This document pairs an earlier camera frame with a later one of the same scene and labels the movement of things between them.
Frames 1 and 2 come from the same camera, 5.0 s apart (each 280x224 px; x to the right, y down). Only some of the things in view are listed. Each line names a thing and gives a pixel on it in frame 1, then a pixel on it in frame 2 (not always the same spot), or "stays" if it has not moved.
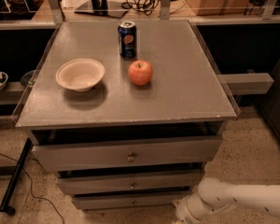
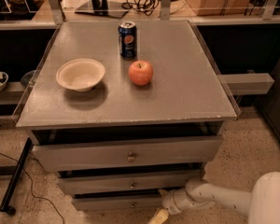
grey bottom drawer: (150, 202) stays
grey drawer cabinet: (126, 133) stays
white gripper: (184, 213) → (169, 201)
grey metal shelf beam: (245, 84) stays
